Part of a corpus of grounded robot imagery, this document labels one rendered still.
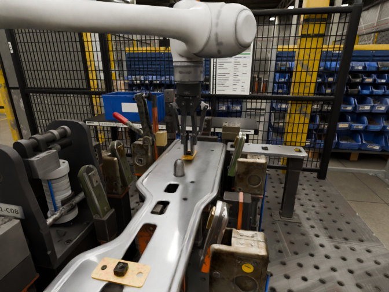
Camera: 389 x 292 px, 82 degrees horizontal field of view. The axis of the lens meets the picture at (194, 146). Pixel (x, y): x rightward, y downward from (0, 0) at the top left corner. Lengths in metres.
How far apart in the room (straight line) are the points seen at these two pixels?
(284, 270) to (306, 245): 0.15
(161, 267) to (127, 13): 0.46
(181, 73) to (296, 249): 0.70
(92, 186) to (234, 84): 0.93
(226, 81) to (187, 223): 0.91
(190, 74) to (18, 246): 0.53
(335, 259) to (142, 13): 0.90
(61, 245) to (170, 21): 0.49
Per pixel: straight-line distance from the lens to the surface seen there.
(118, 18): 0.53
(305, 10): 1.30
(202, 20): 0.53
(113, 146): 0.63
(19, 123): 3.61
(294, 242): 0.96
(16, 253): 0.47
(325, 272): 0.89
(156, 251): 0.43
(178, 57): 0.68
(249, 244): 0.38
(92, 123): 1.30
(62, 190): 0.56
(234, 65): 1.25
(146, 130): 0.77
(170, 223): 0.48
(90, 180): 0.52
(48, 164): 0.46
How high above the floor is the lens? 1.30
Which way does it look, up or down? 20 degrees down
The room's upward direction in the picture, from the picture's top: straight up
